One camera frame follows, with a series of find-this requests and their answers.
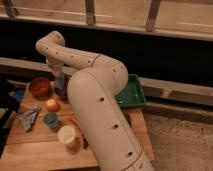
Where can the blue grey sponge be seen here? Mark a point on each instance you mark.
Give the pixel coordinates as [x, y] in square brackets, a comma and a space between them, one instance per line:
[60, 81]

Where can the green plastic tray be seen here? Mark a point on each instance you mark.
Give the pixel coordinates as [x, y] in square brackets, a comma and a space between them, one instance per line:
[132, 96]

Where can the purple bowl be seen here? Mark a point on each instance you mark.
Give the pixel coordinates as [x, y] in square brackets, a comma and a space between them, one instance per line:
[61, 93]

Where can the orange fruit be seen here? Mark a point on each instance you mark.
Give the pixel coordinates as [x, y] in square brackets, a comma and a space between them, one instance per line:
[52, 105]

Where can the grey crumpled cloth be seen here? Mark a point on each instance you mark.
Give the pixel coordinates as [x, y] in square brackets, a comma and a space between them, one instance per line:
[28, 117]

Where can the red bowl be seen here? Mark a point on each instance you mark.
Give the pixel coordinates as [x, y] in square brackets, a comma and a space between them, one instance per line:
[39, 86]

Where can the white cup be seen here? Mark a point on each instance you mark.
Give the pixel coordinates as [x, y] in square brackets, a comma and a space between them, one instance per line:
[67, 136]

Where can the brown pine cone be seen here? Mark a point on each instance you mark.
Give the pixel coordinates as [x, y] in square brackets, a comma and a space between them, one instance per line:
[85, 143]

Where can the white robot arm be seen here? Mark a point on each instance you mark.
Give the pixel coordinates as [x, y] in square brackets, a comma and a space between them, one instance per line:
[91, 92]

